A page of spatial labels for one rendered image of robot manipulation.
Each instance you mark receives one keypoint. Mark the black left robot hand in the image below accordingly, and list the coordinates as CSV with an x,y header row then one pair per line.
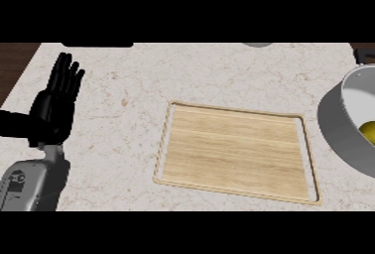
x,y
55,109

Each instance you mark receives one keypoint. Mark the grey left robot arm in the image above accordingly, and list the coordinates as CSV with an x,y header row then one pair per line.
x,y
30,185

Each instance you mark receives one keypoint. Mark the pale wooden tray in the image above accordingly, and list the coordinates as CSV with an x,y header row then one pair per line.
x,y
234,152

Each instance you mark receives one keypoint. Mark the grey metal pot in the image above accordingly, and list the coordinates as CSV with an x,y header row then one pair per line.
x,y
349,122

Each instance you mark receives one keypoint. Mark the yellow lemon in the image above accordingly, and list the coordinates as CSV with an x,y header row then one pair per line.
x,y
370,131

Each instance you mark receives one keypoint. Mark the pale grey round object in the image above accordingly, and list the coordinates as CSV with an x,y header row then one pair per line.
x,y
258,44

